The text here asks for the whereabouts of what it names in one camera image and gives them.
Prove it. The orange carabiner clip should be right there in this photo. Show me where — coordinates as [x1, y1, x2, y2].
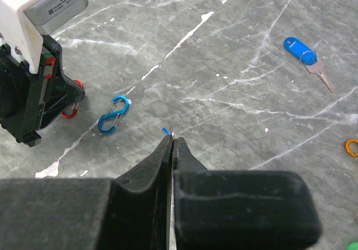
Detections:
[343, 138, 358, 158]

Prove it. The teal carabiner clip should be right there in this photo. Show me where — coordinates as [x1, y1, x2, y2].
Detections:
[97, 96, 129, 134]

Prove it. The green key tag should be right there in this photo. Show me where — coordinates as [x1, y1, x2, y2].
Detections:
[346, 242, 358, 250]

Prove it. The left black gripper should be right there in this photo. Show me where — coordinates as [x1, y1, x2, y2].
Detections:
[1, 35, 85, 147]

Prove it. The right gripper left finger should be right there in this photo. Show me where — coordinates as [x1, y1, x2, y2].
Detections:
[1, 136, 173, 249]

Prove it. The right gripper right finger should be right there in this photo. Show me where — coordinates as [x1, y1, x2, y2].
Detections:
[172, 138, 322, 249]

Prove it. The red carabiner clip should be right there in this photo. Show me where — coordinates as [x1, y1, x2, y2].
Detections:
[60, 79, 84, 120]

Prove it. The blue white key tag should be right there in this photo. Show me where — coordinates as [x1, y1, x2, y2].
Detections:
[162, 125, 175, 139]

